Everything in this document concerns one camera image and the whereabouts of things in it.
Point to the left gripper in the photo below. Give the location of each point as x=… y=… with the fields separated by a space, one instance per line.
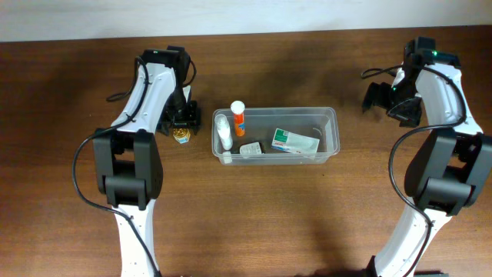
x=194 y=119

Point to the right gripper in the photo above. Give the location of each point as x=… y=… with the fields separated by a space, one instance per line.
x=407 y=117

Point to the small gold-lid jar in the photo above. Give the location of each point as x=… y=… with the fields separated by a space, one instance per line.
x=181 y=135

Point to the white spray bottle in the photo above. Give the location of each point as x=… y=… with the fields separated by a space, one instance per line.
x=224 y=131

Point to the orange tablet tube white cap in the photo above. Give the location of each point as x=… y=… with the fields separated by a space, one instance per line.
x=238 y=108

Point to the dark bottle white cap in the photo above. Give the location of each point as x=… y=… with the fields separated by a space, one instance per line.
x=244 y=150

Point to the white green medicine box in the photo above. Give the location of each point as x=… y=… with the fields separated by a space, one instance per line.
x=290 y=142

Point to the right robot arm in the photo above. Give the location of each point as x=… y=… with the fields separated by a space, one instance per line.
x=449 y=170

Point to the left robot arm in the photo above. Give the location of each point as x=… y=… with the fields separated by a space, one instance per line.
x=128 y=166

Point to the clear plastic container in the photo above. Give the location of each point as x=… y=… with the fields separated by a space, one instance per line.
x=261 y=123

